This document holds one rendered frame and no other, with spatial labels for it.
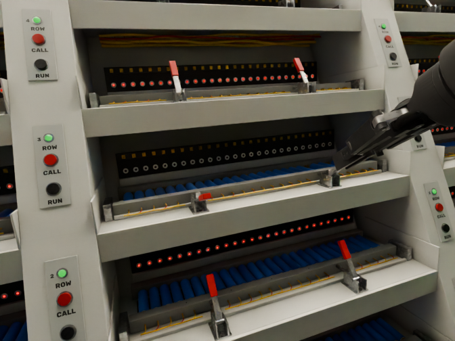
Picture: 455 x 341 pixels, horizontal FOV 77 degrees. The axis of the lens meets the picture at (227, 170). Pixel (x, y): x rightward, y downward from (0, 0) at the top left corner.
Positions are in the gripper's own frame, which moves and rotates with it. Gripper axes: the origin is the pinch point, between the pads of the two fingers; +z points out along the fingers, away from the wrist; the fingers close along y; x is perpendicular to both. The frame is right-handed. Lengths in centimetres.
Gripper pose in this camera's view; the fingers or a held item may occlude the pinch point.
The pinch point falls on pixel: (352, 155)
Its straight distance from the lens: 54.3
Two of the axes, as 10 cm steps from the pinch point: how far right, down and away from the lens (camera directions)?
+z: -2.4, 3.5, 9.1
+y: 9.4, -1.4, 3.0
